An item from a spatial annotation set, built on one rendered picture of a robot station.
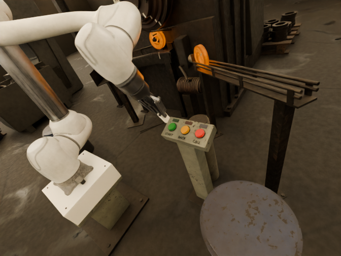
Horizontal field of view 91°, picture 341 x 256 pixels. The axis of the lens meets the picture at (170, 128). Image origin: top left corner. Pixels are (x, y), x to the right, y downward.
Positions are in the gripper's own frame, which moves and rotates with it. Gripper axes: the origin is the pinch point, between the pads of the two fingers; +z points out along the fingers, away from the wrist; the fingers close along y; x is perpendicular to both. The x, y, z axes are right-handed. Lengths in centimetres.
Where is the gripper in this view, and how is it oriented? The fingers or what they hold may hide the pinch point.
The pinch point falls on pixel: (163, 116)
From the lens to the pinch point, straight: 73.5
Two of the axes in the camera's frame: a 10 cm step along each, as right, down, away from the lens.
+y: -7.8, -1.9, 6.0
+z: 4.7, 4.7, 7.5
